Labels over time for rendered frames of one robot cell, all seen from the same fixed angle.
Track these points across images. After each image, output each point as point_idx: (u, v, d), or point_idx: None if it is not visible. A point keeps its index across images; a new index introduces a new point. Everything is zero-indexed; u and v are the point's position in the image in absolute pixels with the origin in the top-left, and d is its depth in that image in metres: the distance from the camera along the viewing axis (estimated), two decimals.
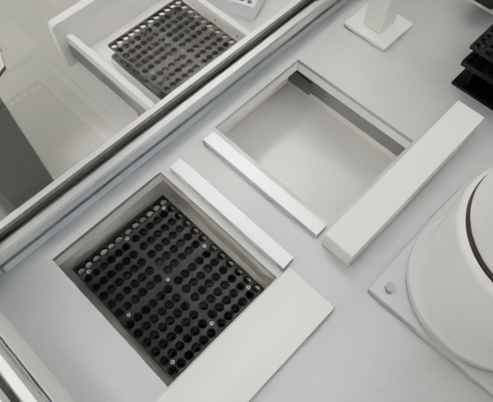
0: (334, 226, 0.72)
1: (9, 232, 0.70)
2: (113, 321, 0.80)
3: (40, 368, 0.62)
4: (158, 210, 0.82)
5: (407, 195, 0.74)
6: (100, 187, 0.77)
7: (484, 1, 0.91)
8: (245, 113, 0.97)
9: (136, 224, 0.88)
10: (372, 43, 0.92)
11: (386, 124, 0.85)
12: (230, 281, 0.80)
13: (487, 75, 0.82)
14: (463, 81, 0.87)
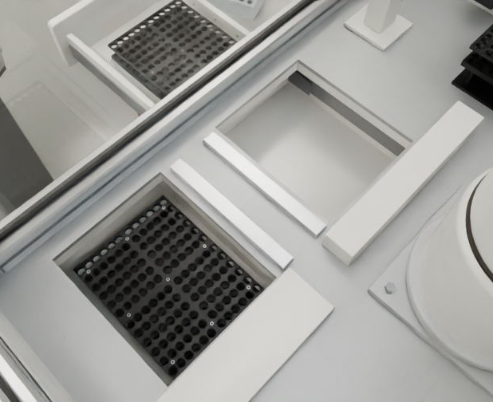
0: (334, 226, 0.72)
1: (9, 232, 0.70)
2: (113, 321, 0.80)
3: (40, 368, 0.62)
4: (158, 210, 0.82)
5: (407, 195, 0.74)
6: (100, 187, 0.77)
7: (484, 1, 0.91)
8: (245, 113, 0.97)
9: (136, 224, 0.88)
10: (372, 43, 0.92)
11: (386, 124, 0.85)
12: (230, 281, 0.80)
13: (487, 75, 0.82)
14: (463, 81, 0.87)
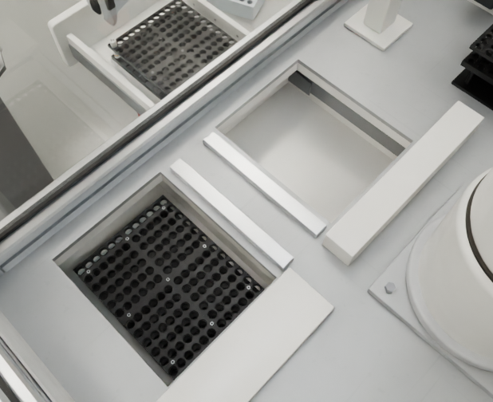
0: (334, 226, 0.72)
1: (9, 232, 0.70)
2: (113, 321, 0.80)
3: (40, 368, 0.62)
4: (158, 210, 0.82)
5: (407, 195, 0.74)
6: (100, 187, 0.77)
7: (484, 1, 0.91)
8: (245, 113, 0.97)
9: (136, 224, 0.88)
10: (372, 43, 0.92)
11: (386, 124, 0.85)
12: (230, 281, 0.80)
13: (487, 75, 0.82)
14: (463, 81, 0.87)
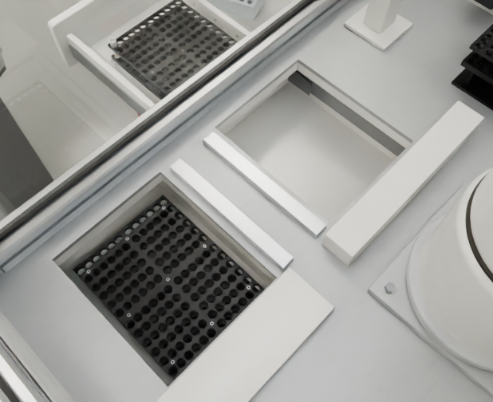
0: (334, 226, 0.72)
1: (9, 232, 0.70)
2: (113, 321, 0.80)
3: (40, 368, 0.62)
4: (158, 210, 0.82)
5: (407, 195, 0.74)
6: (100, 187, 0.77)
7: (484, 1, 0.91)
8: (245, 113, 0.97)
9: (136, 224, 0.88)
10: (372, 43, 0.92)
11: (386, 124, 0.85)
12: (230, 281, 0.80)
13: (487, 75, 0.82)
14: (463, 81, 0.87)
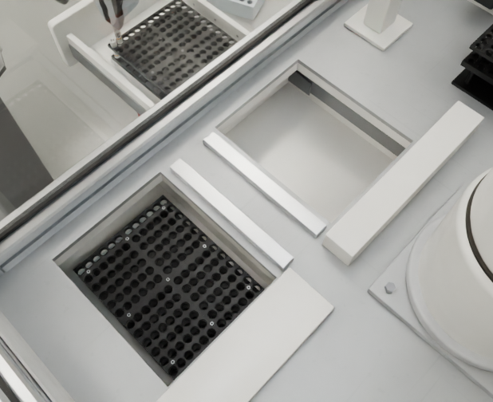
0: (334, 226, 0.72)
1: (9, 232, 0.70)
2: (113, 321, 0.80)
3: (40, 368, 0.62)
4: (158, 210, 0.82)
5: (407, 195, 0.74)
6: (100, 187, 0.77)
7: (484, 1, 0.91)
8: (245, 113, 0.97)
9: (136, 224, 0.88)
10: (372, 43, 0.92)
11: (386, 124, 0.85)
12: (230, 281, 0.80)
13: (487, 75, 0.82)
14: (463, 81, 0.87)
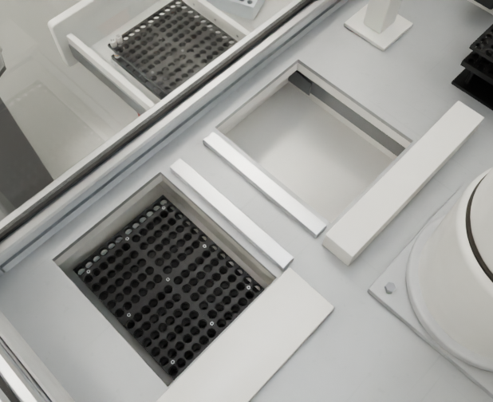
0: (334, 226, 0.72)
1: (9, 232, 0.70)
2: (113, 321, 0.80)
3: (40, 368, 0.62)
4: (158, 210, 0.82)
5: (407, 195, 0.74)
6: (100, 187, 0.77)
7: (484, 1, 0.91)
8: (245, 113, 0.97)
9: (136, 224, 0.88)
10: (372, 43, 0.92)
11: (386, 124, 0.85)
12: (230, 281, 0.80)
13: (487, 75, 0.82)
14: (463, 81, 0.87)
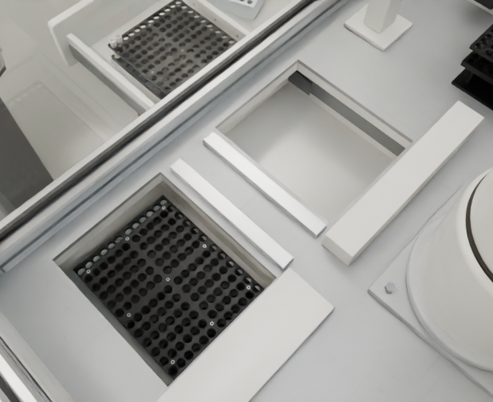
0: (334, 226, 0.72)
1: (9, 232, 0.70)
2: (113, 321, 0.80)
3: (40, 368, 0.62)
4: (158, 210, 0.82)
5: (407, 195, 0.74)
6: (100, 187, 0.77)
7: (484, 1, 0.91)
8: (245, 113, 0.97)
9: (136, 224, 0.88)
10: (372, 43, 0.92)
11: (386, 124, 0.85)
12: (230, 281, 0.80)
13: (487, 75, 0.82)
14: (463, 81, 0.87)
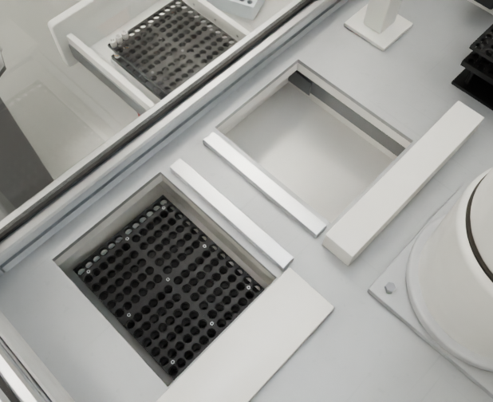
0: (334, 226, 0.72)
1: (9, 232, 0.70)
2: (113, 321, 0.80)
3: (40, 368, 0.62)
4: (158, 210, 0.82)
5: (407, 195, 0.74)
6: (100, 187, 0.77)
7: (484, 1, 0.91)
8: (245, 113, 0.97)
9: (136, 224, 0.88)
10: (372, 43, 0.92)
11: (386, 124, 0.85)
12: (230, 281, 0.80)
13: (487, 75, 0.82)
14: (463, 81, 0.87)
